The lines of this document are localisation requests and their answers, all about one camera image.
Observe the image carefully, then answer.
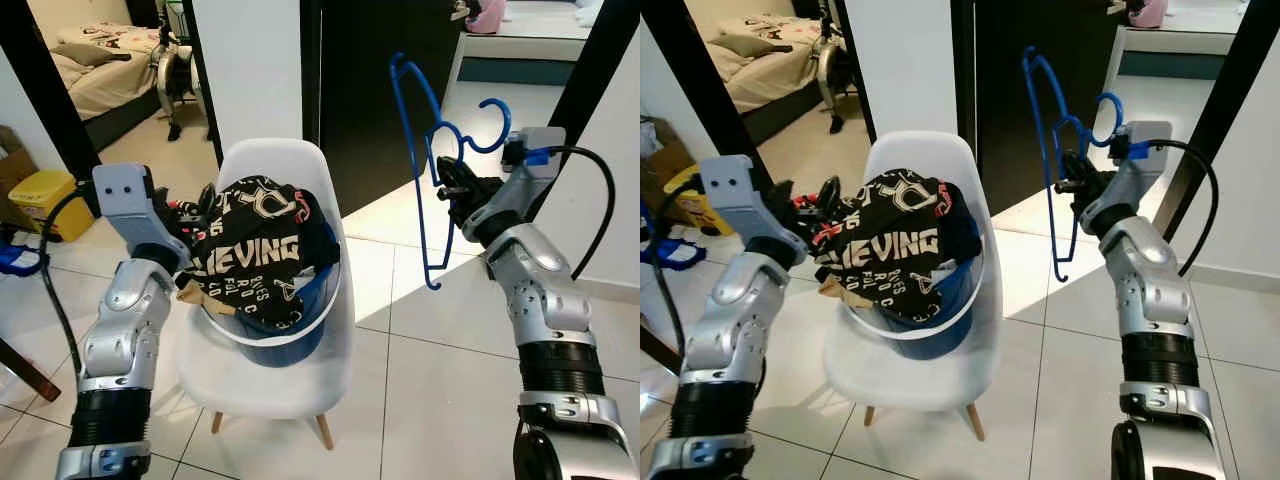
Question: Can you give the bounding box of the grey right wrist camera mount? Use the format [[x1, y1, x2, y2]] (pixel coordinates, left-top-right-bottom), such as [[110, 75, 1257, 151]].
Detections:
[[503, 127, 568, 209], [1113, 120, 1174, 199]]

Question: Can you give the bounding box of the white cushioned bench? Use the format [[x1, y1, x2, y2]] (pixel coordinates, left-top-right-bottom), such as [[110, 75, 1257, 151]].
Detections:
[[1113, 0, 1248, 83], [455, 0, 593, 88]]

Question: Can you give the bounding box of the pink bag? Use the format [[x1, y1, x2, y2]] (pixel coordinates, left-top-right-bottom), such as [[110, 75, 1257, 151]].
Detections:
[[1125, 0, 1171, 29], [465, 0, 508, 36]]

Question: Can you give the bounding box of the blue plastic item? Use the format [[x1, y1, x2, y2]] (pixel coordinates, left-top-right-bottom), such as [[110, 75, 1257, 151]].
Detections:
[[640, 228, 693, 271], [0, 238, 48, 278]]

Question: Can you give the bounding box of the dark wooden door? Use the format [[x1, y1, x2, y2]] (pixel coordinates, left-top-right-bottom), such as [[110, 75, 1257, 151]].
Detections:
[[300, 0, 468, 218], [950, 0, 1128, 218]]

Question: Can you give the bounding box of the brown cardboard box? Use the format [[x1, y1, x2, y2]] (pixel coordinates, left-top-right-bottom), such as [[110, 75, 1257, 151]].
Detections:
[[640, 115, 693, 191], [0, 125, 38, 198]]

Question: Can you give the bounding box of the yellow plastic bin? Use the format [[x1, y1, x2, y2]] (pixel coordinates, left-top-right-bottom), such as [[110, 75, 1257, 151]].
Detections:
[[660, 165, 738, 238], [8, 168, 98, 244]]

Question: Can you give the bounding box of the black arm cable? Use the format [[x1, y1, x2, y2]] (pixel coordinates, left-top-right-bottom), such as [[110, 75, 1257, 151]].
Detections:
[[655, 172, 709, 351], [1160, 138, 1222, 279], [38, 185, 106, 379], [545, 146, 617, 281]]

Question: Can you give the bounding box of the blue laundry basket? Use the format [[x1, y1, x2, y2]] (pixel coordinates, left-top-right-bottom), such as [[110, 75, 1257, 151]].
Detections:
[[195, 225, 348, 369], [838, 222, 988, 361]]

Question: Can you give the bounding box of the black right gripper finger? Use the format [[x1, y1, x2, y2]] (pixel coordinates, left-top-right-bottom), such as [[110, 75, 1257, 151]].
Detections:
[[435, 155, 479, 204], [1058, 148, 1101, 198]]

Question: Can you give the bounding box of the bed with beige sheets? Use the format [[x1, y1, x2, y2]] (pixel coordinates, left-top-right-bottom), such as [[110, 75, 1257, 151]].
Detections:
[[45, 20, 196, 123], [700, 12, 851, 116]]

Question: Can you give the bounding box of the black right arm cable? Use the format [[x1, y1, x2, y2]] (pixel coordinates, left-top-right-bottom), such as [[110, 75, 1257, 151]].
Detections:
[[1160, 138, 1222, 279], [545, 146, 617, 281]]

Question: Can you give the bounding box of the blue plastic hanger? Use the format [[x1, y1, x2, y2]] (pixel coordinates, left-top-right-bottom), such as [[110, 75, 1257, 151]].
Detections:
[[1022, 45, 1128, 284], [388, 52, 513, 291]]

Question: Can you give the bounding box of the white plastic chair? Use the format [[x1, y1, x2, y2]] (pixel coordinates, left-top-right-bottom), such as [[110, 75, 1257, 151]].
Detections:
[[822, 130, 998, 443], [175, 138, 358, 451]]

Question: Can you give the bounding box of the silver exercise bike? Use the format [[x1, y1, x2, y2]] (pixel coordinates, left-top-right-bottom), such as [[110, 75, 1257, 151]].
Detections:
[[808, 0, 868, 136], [150, 0, 208, 141]]

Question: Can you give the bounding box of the beige cloth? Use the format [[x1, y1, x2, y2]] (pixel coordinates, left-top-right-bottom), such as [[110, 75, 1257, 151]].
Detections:
[[817, 273, 878, 303], [177, 277, 238, 307]]

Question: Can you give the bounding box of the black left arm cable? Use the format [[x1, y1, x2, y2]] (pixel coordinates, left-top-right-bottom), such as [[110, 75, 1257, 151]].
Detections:
[[655, 172, 709, 351], [38, 185, 106, 379]]

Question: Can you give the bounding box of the brown wooden furniture leg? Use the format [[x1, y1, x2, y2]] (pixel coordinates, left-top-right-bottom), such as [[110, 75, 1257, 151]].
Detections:
[[0, 335, 63, 403], [640, 325, 683, 379]]

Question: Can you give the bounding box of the black printed t-shirt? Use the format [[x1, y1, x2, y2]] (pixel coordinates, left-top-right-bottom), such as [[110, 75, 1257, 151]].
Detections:
[[185, 175, 343, 336], [812, 168, 983, 328]]

